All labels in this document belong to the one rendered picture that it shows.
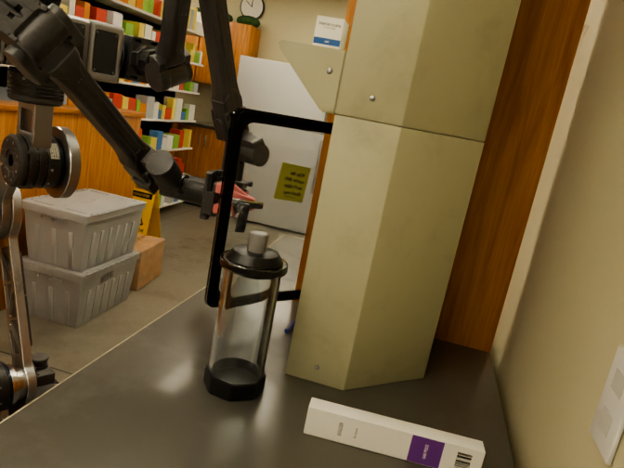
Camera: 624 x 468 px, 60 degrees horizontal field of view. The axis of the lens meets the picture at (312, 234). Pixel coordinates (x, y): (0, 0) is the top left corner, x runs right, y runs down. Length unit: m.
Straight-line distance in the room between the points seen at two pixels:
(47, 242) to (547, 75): 2.63
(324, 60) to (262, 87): 5.19
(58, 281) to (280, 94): 3.56
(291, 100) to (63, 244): 3.47
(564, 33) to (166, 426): 1.05
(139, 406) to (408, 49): 0.68
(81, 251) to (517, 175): 2.38
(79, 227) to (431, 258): 2.33
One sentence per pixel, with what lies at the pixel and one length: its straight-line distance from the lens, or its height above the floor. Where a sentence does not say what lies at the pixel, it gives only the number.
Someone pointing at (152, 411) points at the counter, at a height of 0.94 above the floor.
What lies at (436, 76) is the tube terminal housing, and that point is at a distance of 0.92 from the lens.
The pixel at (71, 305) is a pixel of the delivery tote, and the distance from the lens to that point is 3.24.
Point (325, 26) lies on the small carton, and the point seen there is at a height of 1.55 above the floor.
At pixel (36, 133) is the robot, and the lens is 1.59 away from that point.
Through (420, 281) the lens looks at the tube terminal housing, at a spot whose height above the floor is 1.15.
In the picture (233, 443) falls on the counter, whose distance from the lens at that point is 0.82.
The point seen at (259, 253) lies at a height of 1.18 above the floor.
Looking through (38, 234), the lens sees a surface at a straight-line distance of 3.24.
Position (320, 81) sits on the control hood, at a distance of 0.90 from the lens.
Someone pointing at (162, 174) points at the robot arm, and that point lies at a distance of 1.11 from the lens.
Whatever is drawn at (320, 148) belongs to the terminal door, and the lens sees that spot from 1.15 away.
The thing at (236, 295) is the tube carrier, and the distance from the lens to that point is 0.84.
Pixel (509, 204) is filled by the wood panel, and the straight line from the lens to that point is 1.27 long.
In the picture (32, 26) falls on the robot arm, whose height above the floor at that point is 1.45.
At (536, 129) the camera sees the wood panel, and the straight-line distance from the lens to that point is 1.27.
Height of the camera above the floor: 1.42
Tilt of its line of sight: 13 degrees down
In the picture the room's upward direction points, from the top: 11 degrees clockwise
